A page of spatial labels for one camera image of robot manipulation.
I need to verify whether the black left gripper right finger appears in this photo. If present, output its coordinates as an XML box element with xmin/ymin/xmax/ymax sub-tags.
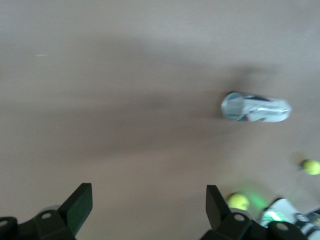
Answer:
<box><xmin>201</xmin><ymin>184</ymin><xmax>309</xmax><ymax>240</ymax></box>

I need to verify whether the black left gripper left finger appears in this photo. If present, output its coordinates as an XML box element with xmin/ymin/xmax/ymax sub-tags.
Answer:
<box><xmin>0</xmin><ymin>182</ymin><xmax>93</xmax><ymax>240</ymax></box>

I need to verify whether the white blue tennis ball can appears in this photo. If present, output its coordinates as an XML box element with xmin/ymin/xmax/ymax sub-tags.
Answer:
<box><xmin>220</xmin><ymin>90</ymin><xmax>293</xmax><ymax>124</ymax></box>

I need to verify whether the yellow-green tennis ball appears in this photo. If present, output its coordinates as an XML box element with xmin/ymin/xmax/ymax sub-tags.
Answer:
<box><xmin>301</xmin><ymin>159</ymin><xmax>320</xmax><ymax>176</ymax></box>
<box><xmin>226</xmin><ymin>192</ymin><xmax>251</xmax><ymax>211</ymax></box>

